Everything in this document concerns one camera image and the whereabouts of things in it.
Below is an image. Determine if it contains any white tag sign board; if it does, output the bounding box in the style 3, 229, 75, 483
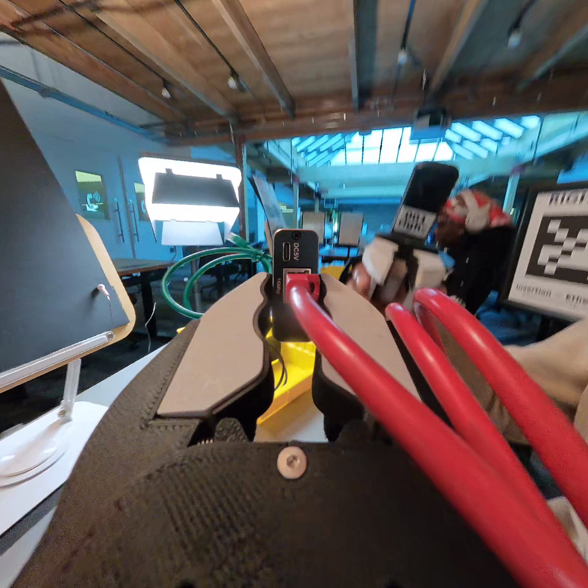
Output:
500, 181, 588, 322

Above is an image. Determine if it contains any yellow plastic bin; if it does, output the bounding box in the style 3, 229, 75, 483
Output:
177, 264, 346, 427

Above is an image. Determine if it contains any brown wooden desk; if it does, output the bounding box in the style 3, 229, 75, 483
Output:
112, 257, 176, 341

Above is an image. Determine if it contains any red ethernet cable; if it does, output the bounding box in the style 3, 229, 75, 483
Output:
284, 270, 588, 588

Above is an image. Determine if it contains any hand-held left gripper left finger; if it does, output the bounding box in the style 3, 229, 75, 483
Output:
156, 272, 274, 419

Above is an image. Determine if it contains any white softbox light panel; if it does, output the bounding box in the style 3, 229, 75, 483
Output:
138, 156, 243, 247

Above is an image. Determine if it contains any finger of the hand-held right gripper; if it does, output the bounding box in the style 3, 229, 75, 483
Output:
362, 234, 409, 300
408, 250, 454, 312

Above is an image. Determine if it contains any wood-rimmed black board stand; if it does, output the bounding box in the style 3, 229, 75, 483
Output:
0, 78, 137, 488

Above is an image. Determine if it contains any person's right hand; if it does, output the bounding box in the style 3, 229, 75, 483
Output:
351, 264, 393, 314

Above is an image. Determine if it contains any person's right forearm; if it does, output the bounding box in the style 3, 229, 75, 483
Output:
436, 317, 588, 453

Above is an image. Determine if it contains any green ethernet cable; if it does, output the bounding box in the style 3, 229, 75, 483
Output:
161, 233, 274, 319

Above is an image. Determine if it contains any black network switch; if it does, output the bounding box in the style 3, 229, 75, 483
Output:
271, 228, 321, 343

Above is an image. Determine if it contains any black power cable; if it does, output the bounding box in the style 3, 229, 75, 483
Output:
271, 340, 290, 392

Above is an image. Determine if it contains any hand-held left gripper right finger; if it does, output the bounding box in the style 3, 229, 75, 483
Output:
312, 273, 420, 416

